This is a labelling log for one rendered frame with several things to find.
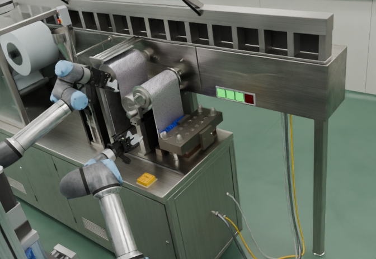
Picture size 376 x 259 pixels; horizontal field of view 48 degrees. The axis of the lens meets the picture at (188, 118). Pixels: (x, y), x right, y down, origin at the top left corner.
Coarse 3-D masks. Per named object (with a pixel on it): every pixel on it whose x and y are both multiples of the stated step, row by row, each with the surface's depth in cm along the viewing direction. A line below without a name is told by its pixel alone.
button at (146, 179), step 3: (144, 174) 224; (147, 174) 224; (141, 177) 222; (144, 177) 222; (147, 177) 221; (150, 177) 221; (153, 177) 221; (138, 180) 221; (141, 180) 220; (144, 180) 220; (147, 180) 219; (150, 180) 219; (153, 180) 221; (141, 183) 220; (144, 183) 218; (147, 183) 218; (150, 183) 220; (147, 186) 218
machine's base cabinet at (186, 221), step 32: (32, 160) 298; (64, 160) 266; (224, 160) 252; (32, 192) 331; (128, 192) 234; (192, 192) 231; (224, 192) 260; (96, 224) 284; (160, 224) 230; (192, 224) 239; (224, 224) 269; (160, 256) 248; (192, 256) 246
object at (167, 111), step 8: (168, 96) 237; (176, 96) 243; (160, 104) 233; (168, 104) 239; (176, 104) 245; (160, 112) 235; (168, 112) 241; (176, 112) 246; (160, 120) 236; (168, 120) 242; (160, 128) 238
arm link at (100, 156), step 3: (99, 153) 207; (102, 153) 206; (96, 156) 205; (99, 156) 205; (102, 156) 205; (105, 156) 205; (90, 159) 204; (93, 159) 202; (96, 159) 203; (99, 159) 203; (102, 159) 204; (87, 162) 202; (90, 162) 201; (93, 162) 201; (84, 165) 202
